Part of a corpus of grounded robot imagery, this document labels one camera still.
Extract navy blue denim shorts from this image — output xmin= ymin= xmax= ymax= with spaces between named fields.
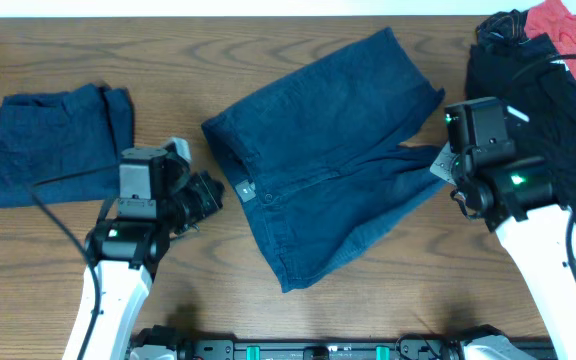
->
xmin=202 ymin=28 xmax=444 ymax=292

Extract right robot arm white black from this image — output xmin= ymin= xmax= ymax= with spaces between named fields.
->
xmin=431 ymin=97 xmax=576 ymax=359

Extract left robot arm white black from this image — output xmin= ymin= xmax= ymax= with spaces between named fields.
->
xmin=63 ymin=138 xmax=224 ymax=359

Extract black garment pile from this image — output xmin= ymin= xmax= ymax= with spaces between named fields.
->
xmin=465 ymin=10 xmax=576 ymax=223

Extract folded navy blue shorts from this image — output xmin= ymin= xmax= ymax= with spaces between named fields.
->
xmin=0 ymin=84 xmax=134 ymax=208

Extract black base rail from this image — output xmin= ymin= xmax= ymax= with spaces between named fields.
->
xmin=127 ymin=324 xmax=554 ymax=360

